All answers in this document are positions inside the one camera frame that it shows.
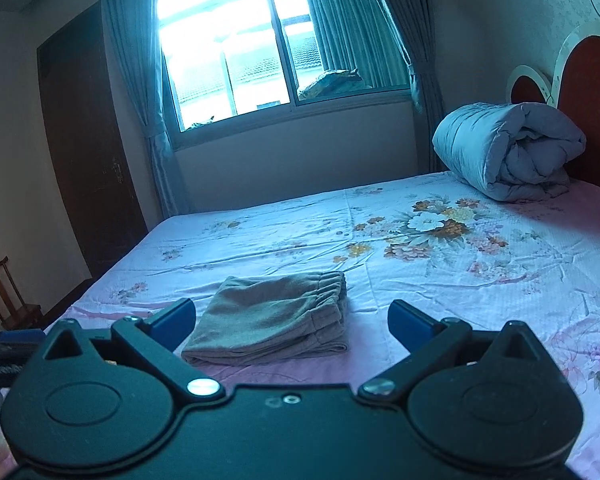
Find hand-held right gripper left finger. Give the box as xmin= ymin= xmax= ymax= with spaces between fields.
xmin=42 ymin=298 xmax=227 ymax=402

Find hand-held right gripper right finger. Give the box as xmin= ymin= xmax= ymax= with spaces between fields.
xmin=357 ymin=299 xmax=554 ymax=404

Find grey pants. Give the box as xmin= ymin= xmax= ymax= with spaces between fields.
xmin=181 ymin=270 xmax=351 ymax=367

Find floral pink bed sheet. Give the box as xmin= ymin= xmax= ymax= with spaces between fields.
xmin=0 ymin=170 xmax=600 ymax=480

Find wooden chair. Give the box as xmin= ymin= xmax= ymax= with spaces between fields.
xmin=0 ymin=256 xmax=44 ymax=331

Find dark wooden door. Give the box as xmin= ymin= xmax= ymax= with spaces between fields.
xmin=36 ymin=0 xmax=149 ymax=282

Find rolled grey duvet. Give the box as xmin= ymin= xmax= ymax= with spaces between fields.
xmin=432 ymin=102 xmax=588 ymax=204

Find grey curtain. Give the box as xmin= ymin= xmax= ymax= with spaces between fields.
xmin=362 ymin=0 xmax=449 ymax=174
xmin=100 ymin=0 xmax=194 ymax=219

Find brown bundle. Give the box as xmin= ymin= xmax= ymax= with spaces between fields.
xmin=298 ymin=67 xmax=365 ymax=101

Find window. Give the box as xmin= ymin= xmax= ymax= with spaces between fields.
xmin=157 ymin=0 xmax=414 ymax=134

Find red and white headboard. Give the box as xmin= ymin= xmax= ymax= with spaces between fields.
xmin=507 ymin=25 xmax=600 ymax=199

